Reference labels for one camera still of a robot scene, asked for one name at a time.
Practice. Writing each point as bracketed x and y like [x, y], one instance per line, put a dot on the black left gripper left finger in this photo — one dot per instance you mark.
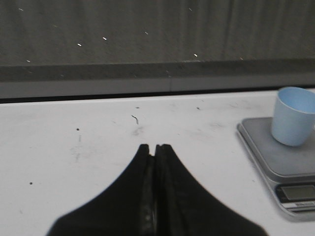
[125, 208]

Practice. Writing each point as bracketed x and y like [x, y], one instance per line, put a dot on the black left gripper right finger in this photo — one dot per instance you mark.
[185, 208]

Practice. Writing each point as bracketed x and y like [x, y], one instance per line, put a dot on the light blue plastic cup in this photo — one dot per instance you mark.
[294, 116]

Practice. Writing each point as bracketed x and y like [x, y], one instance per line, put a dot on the silver digital kitchen scale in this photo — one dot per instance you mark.
[288, 172]

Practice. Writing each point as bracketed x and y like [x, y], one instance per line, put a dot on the grey stone counter ledge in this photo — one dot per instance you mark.
[52, 48]

